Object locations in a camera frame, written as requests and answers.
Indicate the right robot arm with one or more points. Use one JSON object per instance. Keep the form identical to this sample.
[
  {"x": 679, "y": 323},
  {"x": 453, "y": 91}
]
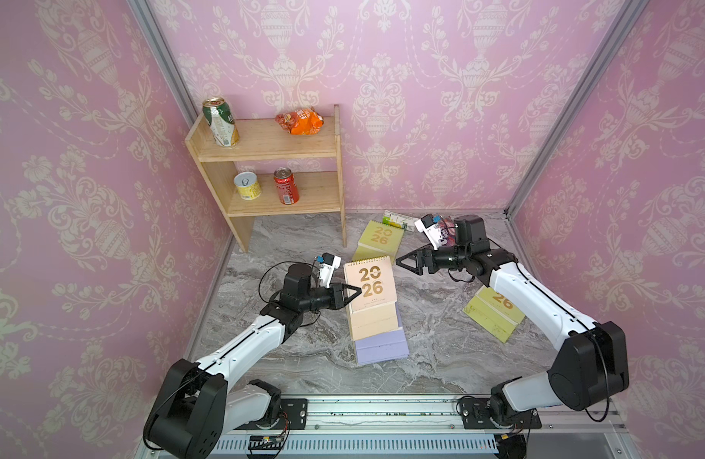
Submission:
[{"x": 591, "y": 365}]

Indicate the aluminium mounting rail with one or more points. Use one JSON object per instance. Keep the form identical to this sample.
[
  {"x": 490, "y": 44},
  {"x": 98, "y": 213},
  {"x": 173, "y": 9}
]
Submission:
[{"x": 427, "y": 426}]

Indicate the yellow tin can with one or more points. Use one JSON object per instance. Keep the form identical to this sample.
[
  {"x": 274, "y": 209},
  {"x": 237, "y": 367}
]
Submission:
[{"x": 247, "y": 185}]

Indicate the green and white can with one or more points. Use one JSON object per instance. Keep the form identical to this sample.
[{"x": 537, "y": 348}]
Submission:
[{"x": 221, "y": 122}]

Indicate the purple snack bag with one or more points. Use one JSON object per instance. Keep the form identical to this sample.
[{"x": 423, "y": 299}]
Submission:
[{"x": 447, "y": 230}]

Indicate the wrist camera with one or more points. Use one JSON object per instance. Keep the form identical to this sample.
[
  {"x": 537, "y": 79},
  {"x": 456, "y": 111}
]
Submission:
[
  {"x": 329, "y": 263},
  {"x": 428, "y": 226}
]

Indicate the orange snack bag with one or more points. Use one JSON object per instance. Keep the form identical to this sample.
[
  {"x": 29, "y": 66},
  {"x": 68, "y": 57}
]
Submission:
[{"x": 303, "y": 121}]

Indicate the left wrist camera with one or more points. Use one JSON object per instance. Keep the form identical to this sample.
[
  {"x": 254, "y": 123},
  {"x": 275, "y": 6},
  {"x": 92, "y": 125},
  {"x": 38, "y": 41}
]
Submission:
[{"x": 329, "y": 263}]

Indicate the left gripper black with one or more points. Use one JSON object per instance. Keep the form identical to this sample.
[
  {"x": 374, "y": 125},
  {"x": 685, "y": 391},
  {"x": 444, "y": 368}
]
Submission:
[{"x": 338, "y": 299}]

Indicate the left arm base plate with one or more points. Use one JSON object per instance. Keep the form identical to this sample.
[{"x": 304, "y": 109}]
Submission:
[{"x": 286, "y": 414}]

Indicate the red soda can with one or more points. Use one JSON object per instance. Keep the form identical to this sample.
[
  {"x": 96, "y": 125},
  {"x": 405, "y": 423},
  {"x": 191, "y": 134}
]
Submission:
[{"x": 285, "y": 184}]

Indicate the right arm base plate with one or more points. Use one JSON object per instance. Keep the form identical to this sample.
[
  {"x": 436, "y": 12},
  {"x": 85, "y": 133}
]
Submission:
[{"x": 486, "y": 414}]

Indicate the black electronics box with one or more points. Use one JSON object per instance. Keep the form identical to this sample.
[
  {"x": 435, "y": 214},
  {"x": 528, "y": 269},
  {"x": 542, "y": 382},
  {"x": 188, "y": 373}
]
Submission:
[{"x": 271, "y": 444}]

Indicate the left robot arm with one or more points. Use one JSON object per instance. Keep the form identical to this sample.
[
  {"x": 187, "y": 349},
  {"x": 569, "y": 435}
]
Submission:
[{"x": 198, "y": 402}]

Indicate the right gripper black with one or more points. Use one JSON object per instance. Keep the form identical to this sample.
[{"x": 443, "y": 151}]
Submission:
[{"x": 411, "y": 254}]

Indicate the purple calendar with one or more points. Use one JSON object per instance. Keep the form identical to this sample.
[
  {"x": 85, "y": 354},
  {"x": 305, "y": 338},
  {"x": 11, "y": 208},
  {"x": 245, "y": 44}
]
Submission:
[{"x": 387, "y": 346}]

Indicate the green calendar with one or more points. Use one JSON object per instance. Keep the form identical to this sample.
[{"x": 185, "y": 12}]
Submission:
[
  {"x": 378, "y": 239},
  {"x": 495, "y": 313}
]

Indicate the pink calendar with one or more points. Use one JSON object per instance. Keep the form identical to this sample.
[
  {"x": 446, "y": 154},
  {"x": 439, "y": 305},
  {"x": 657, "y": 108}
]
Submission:
[{"x": 373, "y": 312}]

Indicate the green juice carton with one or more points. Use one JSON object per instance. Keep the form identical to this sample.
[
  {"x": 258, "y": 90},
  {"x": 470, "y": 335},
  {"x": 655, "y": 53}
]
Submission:
[{"x": 400, "y": 221}]

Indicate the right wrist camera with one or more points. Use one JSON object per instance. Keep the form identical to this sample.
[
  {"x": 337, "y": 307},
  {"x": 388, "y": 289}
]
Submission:
[{"x": 428, "y": 226}]

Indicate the green calendar back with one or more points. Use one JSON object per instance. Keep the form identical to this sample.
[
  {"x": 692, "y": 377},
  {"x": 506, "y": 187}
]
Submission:
[{"x": 378, "y": 239}]

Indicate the wooden two-tier shelf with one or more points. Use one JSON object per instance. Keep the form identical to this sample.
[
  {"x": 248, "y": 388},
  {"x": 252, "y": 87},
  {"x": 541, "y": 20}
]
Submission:
[{"x": 264, "y": 140}]

